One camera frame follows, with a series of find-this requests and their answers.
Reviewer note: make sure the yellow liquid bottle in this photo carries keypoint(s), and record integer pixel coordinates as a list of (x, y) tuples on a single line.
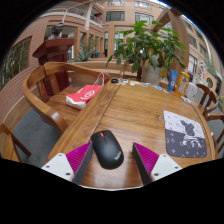
[(182, 84)]

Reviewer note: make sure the small black key fob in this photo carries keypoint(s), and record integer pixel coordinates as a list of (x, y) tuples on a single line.
[(114, 81)]

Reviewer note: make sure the blue tube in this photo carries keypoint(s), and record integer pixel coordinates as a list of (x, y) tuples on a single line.
[(172, 81)]

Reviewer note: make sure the wooden armchair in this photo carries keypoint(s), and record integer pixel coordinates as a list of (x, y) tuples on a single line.
[(213, 116), (36, 100), (203, 91), (10, 146)]

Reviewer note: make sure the dark red wooden lectern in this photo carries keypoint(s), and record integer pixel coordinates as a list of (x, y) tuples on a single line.
[(55, 50)]

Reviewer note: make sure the black computer mouse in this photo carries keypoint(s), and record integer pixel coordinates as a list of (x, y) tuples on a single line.
[(106, 150)]

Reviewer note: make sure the grey white printed mouse pad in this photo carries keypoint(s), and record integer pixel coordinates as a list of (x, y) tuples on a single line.
[(183, 136)]

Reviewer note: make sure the white pump bottle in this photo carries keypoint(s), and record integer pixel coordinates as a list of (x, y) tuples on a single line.
[(191, 91)]

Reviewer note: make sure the green plant in white pot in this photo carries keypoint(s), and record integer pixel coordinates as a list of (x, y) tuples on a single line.
[(146, 46)]

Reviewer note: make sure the grey statue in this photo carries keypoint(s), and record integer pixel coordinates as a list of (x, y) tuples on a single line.
[(56, 30)]

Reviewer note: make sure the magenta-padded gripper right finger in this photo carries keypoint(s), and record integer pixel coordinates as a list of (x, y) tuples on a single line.
[(148, 161)]

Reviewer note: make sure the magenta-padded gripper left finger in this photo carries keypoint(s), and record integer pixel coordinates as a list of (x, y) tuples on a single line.
[(78, 160)]

